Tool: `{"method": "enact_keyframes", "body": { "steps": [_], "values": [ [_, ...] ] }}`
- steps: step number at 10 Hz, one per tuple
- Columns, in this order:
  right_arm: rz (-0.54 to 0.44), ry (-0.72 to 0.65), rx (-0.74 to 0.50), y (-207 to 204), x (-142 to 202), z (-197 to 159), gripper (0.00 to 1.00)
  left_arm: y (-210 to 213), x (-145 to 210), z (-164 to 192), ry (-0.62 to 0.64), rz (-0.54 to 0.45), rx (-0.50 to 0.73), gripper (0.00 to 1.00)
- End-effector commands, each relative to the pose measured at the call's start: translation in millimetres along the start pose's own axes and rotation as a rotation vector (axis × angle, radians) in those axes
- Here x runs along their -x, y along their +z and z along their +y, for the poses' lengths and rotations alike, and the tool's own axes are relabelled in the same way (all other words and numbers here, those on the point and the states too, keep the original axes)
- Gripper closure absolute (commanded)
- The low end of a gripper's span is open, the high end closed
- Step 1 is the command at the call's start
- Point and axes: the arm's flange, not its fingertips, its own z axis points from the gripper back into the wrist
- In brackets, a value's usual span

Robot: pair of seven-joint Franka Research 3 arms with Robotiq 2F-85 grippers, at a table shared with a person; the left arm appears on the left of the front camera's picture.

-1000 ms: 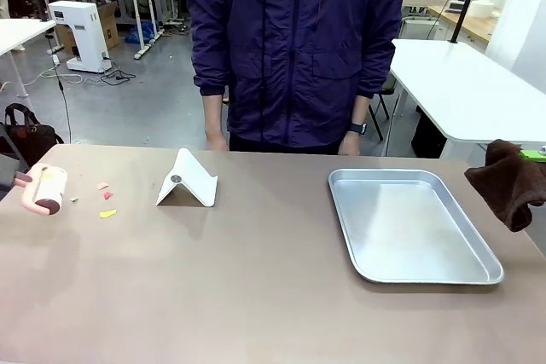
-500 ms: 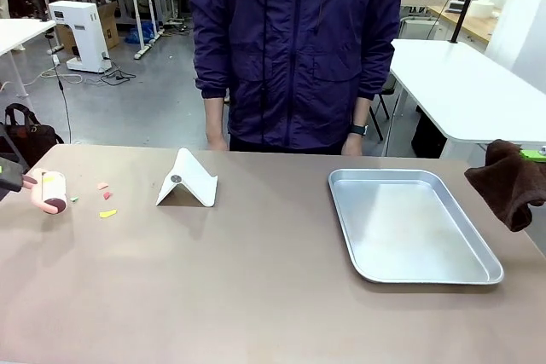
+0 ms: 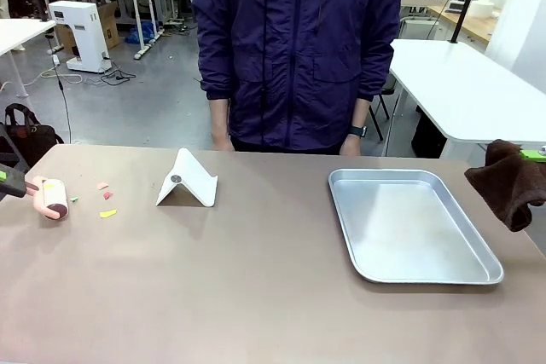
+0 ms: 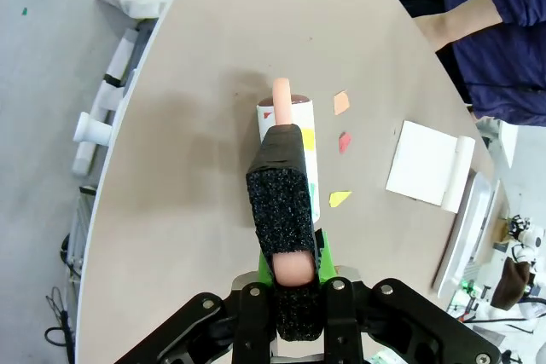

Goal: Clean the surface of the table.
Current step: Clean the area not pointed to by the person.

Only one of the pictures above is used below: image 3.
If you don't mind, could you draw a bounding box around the person in navy jacket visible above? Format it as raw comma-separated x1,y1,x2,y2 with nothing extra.
191,0,404,155

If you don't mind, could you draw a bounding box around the person's right hand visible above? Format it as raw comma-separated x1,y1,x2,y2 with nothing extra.
211,130,235,153

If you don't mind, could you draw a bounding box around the dark handbag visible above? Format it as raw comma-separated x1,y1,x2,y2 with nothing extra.
0,102,66,169

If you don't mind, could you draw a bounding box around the black floor cable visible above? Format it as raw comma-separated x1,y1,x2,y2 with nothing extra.
99,68,138,87

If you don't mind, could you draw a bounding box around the black bin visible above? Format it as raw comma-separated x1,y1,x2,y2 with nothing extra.
410,106,448,159

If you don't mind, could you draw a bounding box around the blue plastic bag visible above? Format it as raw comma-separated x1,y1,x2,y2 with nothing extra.
125,20,157,46

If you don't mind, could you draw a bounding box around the person's left hand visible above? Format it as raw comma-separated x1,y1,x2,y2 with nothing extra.
339,135,363,157

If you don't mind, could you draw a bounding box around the silver metal tray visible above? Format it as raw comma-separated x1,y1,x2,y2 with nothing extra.
328,168,505,285

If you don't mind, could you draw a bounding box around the large white table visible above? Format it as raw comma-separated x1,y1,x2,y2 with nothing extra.
388,38,546,159

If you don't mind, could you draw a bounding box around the person's left forearm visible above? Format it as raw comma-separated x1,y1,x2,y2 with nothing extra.
351,97,371,128

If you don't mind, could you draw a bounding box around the dark brown cloth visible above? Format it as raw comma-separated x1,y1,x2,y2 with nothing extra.
463,138,546,234

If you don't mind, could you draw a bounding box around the brown cardboard box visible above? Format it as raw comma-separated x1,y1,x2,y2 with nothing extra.
55,1,121,55

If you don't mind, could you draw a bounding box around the wooden top table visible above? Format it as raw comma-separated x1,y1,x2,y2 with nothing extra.
427,3,498,46

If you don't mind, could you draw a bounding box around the white pedestal machine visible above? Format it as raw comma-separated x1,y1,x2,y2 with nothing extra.
48,0,112,74

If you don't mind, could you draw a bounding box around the black chair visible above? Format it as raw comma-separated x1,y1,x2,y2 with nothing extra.
367,73,401,143

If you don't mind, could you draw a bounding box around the white folding stand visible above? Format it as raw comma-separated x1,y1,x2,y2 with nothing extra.
154,147,219,208

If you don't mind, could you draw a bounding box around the person's right forearm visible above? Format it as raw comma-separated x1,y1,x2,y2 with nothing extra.
208,97,234,134

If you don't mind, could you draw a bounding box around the thin black hanging cable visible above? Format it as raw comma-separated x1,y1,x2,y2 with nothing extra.
49,31,73,144

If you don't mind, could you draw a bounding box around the white table with rounded corner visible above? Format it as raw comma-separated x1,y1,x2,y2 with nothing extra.
0,18,57,99

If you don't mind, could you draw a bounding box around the pink lint roller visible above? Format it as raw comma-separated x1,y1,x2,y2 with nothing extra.
32,175,70,221

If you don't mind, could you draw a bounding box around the white floor cable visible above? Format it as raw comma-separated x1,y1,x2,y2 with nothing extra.
0,68,83,92

